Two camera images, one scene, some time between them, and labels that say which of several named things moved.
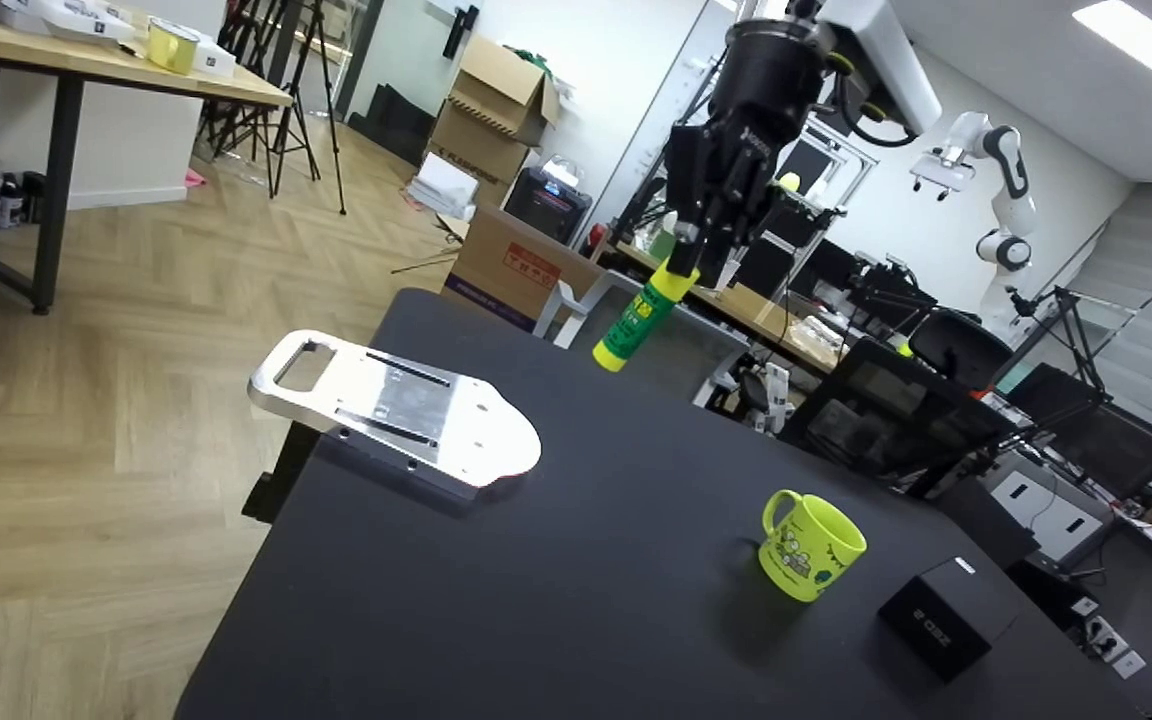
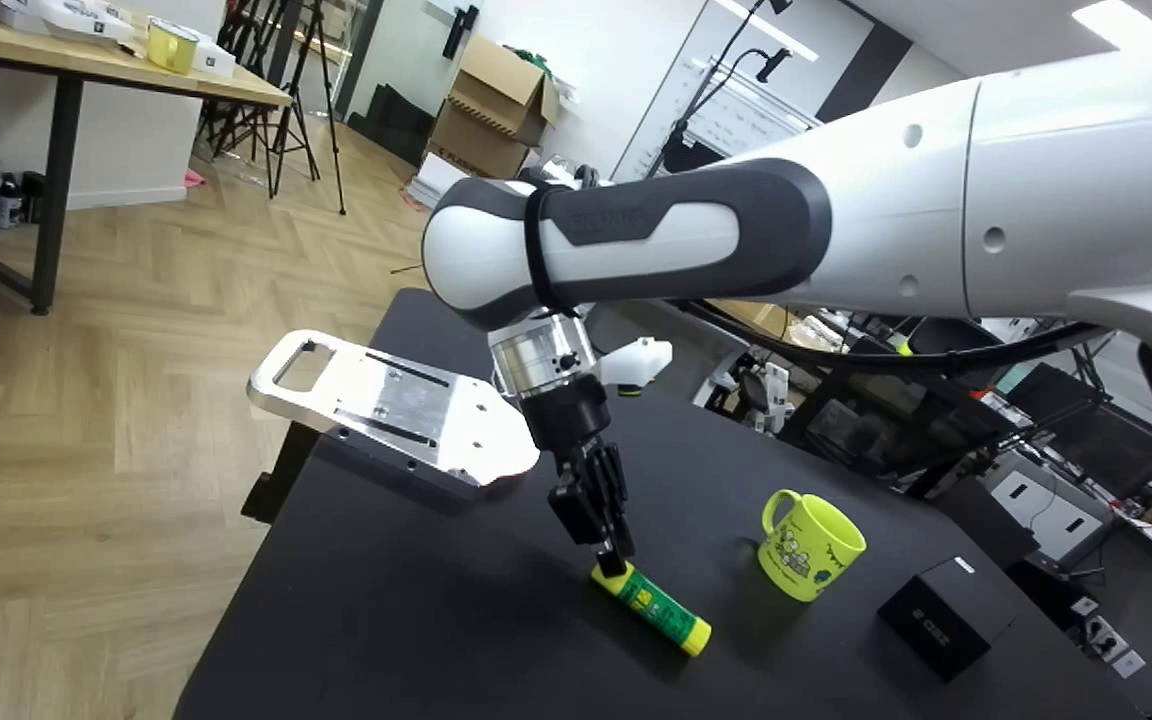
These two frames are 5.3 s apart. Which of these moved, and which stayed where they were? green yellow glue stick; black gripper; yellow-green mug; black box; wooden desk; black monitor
Moved: green yellow glue stick; black gripper
Stayed: black monitor; wooden desk; yellow-green mug; black box
